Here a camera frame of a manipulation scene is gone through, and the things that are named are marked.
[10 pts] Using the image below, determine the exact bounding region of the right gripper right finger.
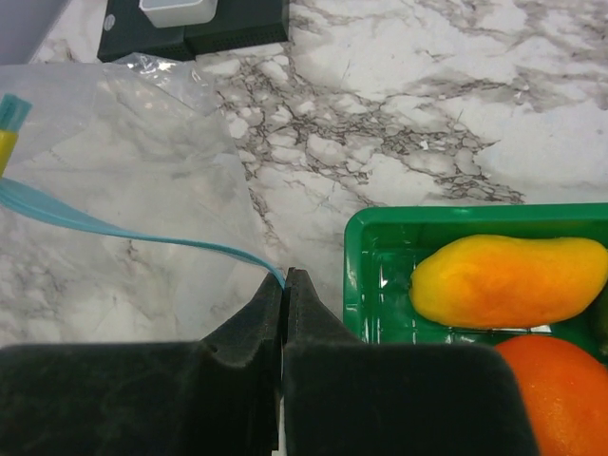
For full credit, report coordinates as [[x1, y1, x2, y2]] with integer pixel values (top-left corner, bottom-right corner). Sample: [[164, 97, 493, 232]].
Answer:
[[283, 269, 539, 455]]

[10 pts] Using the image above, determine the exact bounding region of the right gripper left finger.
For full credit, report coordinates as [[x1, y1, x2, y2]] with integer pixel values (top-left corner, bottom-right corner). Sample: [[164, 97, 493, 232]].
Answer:
[[1, 276, 283, 455]]

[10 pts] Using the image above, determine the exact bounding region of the green plastic tray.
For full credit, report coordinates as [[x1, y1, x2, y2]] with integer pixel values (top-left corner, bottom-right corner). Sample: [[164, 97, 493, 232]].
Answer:
[[343, 203, 607, 345]]

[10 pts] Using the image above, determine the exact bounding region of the clear zip top bag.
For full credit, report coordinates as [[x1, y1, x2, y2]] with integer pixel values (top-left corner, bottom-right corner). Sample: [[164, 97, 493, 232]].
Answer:
[[1, 54, 284, 346]]

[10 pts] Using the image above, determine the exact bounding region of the yellow orange mango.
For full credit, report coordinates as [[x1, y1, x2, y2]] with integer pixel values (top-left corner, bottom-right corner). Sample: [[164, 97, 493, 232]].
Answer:
[[409, 235, 607, 329]]

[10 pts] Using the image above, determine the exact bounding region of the orange fruit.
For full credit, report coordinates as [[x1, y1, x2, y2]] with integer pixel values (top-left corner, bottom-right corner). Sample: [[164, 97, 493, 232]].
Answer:
[[495, 334, 607, 456]]

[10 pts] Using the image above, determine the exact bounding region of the green avocado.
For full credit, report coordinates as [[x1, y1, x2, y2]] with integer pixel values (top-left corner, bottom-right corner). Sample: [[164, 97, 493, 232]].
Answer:
[[589, 288, 608, 356]]

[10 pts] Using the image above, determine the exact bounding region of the black network box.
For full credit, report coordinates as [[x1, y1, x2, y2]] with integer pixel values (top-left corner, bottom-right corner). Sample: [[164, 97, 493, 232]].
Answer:
[[97, 1, 290, 63]]

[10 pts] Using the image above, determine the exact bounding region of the white grey small router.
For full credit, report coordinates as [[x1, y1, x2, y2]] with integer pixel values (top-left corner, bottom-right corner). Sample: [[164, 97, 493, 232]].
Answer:
[[139, 0, 218, 29]]

